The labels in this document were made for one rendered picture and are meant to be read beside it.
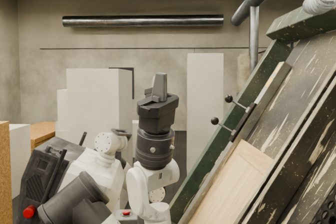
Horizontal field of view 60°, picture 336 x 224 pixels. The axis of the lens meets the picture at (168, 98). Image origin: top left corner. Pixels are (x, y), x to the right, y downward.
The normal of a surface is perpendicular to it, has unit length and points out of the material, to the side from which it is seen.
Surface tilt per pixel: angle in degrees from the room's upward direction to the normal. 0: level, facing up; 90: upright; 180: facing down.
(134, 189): 94
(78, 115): 90
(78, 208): 66
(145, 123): 100
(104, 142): 79
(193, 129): 90
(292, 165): 90
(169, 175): 105
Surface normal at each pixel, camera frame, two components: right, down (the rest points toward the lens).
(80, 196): 0.26, -0.17
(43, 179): 0.06, 0.07
